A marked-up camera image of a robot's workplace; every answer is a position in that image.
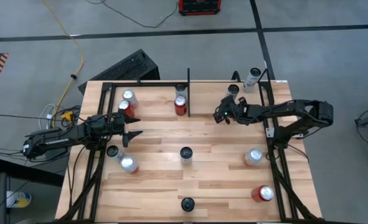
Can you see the white Celsius energy drink can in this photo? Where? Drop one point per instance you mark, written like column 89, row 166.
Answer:
column 233, row 90
column 181, row 88
column 187, row 204
column 252, row 79
column 113, row 152
column 186, row 153

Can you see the thin black shelf side frame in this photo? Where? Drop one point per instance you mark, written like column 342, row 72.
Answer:
column 266, row 74
column 188, row 93

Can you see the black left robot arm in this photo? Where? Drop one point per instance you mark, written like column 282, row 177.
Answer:
column 53, row 141

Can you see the red black equipment case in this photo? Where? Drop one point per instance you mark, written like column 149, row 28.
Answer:
column 199, row 7

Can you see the white magenta Spindrift can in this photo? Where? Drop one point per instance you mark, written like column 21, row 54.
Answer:
column 128, row 163

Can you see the white salmon Spindrift can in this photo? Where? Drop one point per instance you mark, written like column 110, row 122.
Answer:
column 254, row 155
column 130, row 97

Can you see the yellow power plug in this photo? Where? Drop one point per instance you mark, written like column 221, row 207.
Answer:
column 67, row 115

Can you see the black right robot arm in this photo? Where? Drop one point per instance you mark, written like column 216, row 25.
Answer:
column 283, row 107

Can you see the black shelf back bracket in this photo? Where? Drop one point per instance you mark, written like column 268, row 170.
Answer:
column 235, row 76

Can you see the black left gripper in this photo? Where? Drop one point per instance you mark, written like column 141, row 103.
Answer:
column 115, row 126

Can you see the black aluminium rail frame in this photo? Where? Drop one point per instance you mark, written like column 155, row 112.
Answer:
column 270, row 93
column 152, row 84

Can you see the blue yellow white container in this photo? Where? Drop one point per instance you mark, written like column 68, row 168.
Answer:
column 20, row 199

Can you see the red Coca-Cola can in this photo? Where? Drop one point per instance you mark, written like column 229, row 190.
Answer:
column 125, row 107
column 180, row 107
column 266, row 193

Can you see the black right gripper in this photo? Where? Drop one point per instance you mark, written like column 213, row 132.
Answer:
column 233, row 113

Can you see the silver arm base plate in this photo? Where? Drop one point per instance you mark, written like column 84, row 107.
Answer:
column 270, row 132

